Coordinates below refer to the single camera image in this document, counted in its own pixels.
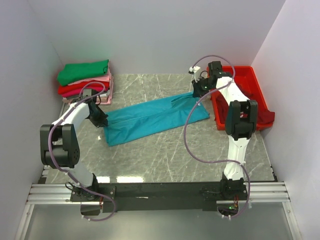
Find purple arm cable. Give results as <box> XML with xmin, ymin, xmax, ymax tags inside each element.
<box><xmin>47</xmin><ymin>81</ymin><xmax>118</xmax><ymax>223</ymax></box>
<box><xmin>183</xmin><ymin>54</ymin><xmax>251</xmax><ymax>219</ymax></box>

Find teal t shirt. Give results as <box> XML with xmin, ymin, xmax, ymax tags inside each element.
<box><xmin>104</xmin><ymin>92</ymin><xmax>197</xmax><ymax>147</ymax></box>

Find grey white folded t shirt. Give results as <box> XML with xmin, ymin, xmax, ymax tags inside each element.
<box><xmin>62</xmin><ymin>90</ymin><xmax>110</xmax><ymax>100</ymax></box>

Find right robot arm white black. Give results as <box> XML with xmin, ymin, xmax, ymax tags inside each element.
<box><xmin>191</xmin><ymin>61</ymin><xmax>258</xmax><ymax>200</ymax></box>

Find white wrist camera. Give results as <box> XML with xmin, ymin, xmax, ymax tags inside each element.
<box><xmin>82</xmin><ymin>88</ymin><xmax>95</xmax><ymax>98</ymax></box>
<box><xmin>188</xmin><ymin>65</ymin><xmax>201</xmax><ymax>74</ymax></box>

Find red plastic bin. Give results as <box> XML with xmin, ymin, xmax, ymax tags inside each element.
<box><xmin>206</xmin><ymin>65</ymin><xmax>276</xmax><ymax>131</ymax></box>

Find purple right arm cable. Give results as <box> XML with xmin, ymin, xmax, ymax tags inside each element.
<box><xmin>183</xmin><ymin>54</ymin><xmax>251</xmax><ymax>219</ymax></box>

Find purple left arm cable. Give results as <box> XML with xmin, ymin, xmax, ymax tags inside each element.
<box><xmin>47</xmin><ymin>81</ymin><xmax>118</xmax><ymax>223</ymax></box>

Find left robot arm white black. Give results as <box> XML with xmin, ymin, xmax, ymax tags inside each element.
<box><xmin>39</xmin><ymin>86</ymin><xmax>108</xmax><ymax>201</ymax></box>

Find red folded t shirt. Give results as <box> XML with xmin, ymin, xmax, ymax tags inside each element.
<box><xmin>57</xmin><ymin>81</ymin><xmax>110</xmax><ymax>95</ymax></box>

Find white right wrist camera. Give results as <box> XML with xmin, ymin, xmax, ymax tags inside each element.
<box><xmin>188</xmin><ymin>65</ymin><xmax>201</xmax><ymax>74</ymax></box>

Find aluminium frame rail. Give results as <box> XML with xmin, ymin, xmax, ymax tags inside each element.
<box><xmin>13</xmin><ymin>102</ymin><xmax>305</xmax><ymax>240</ymax></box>

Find magenta folded t shirt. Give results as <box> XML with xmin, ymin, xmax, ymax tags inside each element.
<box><xmin>58</xmin><ymin>86</ymin><xmax>109</xmax><ymax>96</ymax></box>

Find green folded t shirt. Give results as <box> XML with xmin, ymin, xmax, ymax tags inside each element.
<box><xmin>57</xmin><ymin>59</ymin><xmax>109</xmax><ymax>86</ymax></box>

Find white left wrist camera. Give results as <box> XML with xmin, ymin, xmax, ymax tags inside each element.
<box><xmin>82</xmin><ymin>88</ymin><xmax>95</xmax><ymax>98</ymax></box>

